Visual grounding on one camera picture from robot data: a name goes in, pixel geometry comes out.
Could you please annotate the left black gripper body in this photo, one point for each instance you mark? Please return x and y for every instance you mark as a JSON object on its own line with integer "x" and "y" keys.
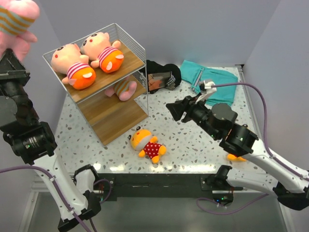
{"x": 17, "y": 77}

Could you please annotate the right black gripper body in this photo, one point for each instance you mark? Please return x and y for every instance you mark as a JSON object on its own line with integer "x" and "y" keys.
{"x": 195, "y": 111}

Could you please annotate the pink frog plush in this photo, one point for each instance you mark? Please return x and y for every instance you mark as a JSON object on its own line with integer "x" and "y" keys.
{"x": 16, "y": 16}
{"x": 123, "y": 89}

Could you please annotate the large black-haired boy plush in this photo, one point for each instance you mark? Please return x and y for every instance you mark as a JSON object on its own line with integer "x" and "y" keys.
{"x": 102, "y": 53}

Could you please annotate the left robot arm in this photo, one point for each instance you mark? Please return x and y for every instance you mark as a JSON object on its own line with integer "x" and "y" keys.
{"x": 34, "y": 142}

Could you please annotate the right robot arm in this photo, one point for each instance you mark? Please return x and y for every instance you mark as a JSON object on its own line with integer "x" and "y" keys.
{"x": 287, "y": 182}

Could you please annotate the teal folded cloth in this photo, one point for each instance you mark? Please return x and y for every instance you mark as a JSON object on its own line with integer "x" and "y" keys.
{"x": 194, "y": 73}

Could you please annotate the black printed garment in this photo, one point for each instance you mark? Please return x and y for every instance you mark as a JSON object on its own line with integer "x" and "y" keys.
{"x": 162, "y": 76}

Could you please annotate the yellow frog plush centre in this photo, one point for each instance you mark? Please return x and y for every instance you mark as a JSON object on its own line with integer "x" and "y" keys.
{"x": 143, "y": 141}

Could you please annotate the yellow frog plush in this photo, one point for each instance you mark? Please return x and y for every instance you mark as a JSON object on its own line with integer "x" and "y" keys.
{"x": 232, "y": 157}
{"x": 143, "y": 141}

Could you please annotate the yellow frog plush right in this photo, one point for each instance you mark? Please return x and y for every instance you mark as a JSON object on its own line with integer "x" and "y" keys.
{"x": 232, "y": 157}

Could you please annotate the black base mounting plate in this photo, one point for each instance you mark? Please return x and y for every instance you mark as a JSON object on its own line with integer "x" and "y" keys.
{"x": 163, "y": 185}

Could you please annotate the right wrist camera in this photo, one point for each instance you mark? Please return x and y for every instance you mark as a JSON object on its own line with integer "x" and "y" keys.
{"x": 206, "y": 90}

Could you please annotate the white wire wooden shelf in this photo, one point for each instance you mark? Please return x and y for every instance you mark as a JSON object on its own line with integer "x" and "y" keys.
{"x": 109, "y": 117}

